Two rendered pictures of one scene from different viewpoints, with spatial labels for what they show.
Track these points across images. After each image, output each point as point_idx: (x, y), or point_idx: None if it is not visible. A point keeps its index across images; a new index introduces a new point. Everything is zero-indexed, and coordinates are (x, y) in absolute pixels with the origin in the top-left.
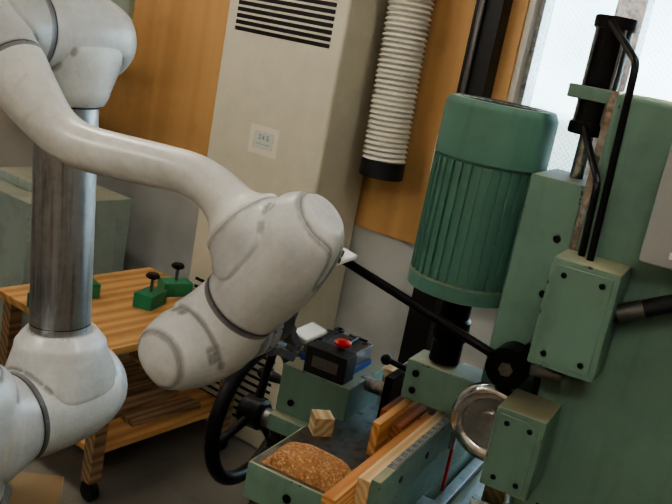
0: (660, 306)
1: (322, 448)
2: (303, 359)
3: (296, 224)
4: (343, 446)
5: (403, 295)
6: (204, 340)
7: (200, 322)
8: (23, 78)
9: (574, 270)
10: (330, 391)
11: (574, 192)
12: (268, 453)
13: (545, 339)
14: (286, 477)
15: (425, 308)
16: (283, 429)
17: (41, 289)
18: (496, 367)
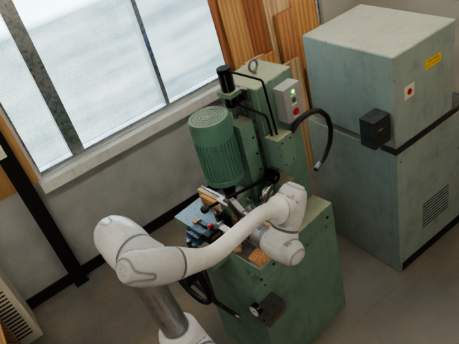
0: (295, 129)
1: (250, 249)
2: (201, 244)
3: (303, 192)
4: (248, 243)
5: (241, 190)
6: (299, 241)
7: (294, 239)
8: (197, 256)
9: (283, 140)
10: None
11: (251, 122)
12: (255, 264)
13: (285, 161)
14: (270, 259)
15: (248, 187)
16: (218, 265)
17: (177, 321)
18: (274, 179)
